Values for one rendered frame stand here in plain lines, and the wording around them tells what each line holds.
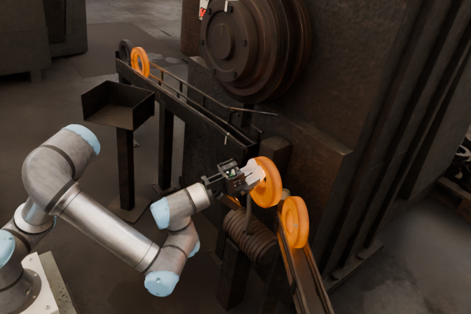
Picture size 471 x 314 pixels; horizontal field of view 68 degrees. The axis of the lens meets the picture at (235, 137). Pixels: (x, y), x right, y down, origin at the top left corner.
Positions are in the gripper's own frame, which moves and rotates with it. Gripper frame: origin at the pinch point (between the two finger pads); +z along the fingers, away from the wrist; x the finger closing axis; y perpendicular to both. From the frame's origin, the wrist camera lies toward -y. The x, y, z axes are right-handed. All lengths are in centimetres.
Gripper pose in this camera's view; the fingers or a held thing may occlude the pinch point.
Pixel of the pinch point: (265, 170)
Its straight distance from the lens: 107.9
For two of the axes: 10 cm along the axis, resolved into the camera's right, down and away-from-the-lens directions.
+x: -4.7, -5.4, 7.0
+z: 8.8, -3.7, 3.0
